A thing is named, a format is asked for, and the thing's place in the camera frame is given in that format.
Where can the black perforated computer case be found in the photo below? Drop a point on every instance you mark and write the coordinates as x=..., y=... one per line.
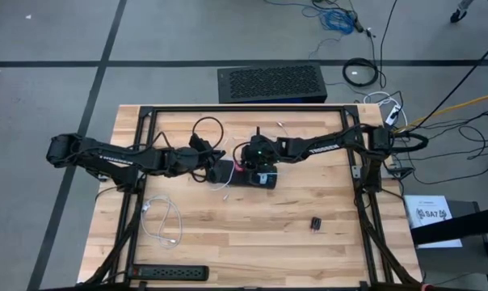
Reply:
x=272, y=83

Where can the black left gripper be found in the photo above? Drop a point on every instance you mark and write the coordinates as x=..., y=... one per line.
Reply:
x=211, y=167

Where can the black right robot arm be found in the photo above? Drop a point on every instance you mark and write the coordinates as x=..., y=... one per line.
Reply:
x=325, y=148

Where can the black angled beam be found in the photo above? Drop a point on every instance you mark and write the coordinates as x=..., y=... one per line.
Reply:
x=462, y=226

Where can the white printed paper sheet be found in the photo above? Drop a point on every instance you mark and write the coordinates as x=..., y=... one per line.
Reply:
x=430, y=230

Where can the gray metal cart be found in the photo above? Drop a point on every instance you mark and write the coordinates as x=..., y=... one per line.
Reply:
x=470, y=266

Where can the small black plug adapter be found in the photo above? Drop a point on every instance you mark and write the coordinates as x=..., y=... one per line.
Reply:
x=316, y=223

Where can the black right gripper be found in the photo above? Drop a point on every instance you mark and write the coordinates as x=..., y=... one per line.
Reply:
x=260, y=155

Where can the pink USB charger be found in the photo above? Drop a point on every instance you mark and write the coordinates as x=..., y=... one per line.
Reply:
x=239, y=167

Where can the black caster wheel leg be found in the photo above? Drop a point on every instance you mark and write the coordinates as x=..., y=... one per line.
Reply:
x=458, y=16

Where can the light blue USB charger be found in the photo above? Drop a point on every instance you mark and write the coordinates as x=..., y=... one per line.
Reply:
x=263, y=178

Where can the white power strip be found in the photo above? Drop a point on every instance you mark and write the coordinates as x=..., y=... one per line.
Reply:
x=393, y=115

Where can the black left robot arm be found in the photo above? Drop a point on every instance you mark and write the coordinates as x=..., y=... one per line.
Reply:
x=119, y=159

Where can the black wide power strip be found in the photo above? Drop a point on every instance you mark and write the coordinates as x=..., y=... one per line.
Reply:
x=224, y=175

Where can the black metal table frame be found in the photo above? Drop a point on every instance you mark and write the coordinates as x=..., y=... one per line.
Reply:
x=248, y=108

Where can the black slim power strip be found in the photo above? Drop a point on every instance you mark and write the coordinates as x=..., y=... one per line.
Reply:
x=167, y=272

